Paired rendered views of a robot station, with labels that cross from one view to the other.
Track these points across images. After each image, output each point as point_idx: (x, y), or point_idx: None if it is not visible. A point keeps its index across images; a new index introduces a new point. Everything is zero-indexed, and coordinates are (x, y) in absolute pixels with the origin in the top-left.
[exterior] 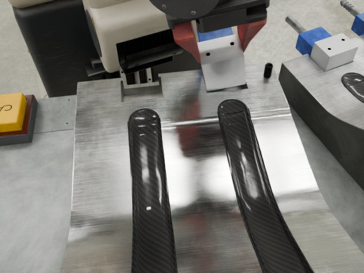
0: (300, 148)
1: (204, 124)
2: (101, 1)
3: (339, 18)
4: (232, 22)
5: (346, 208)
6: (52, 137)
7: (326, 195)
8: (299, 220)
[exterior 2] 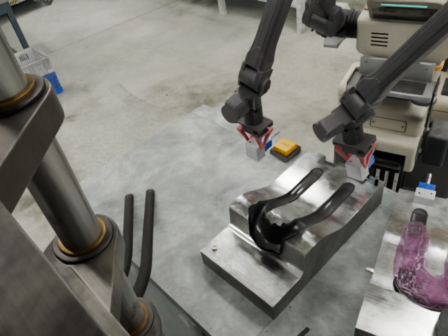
0: (356, 211)
1: (334, 185)
2: (363, 124)
3: None
4: (351, 152)
5: (367, 251)
6: None
7: (365, 243)
8: (327, 223)
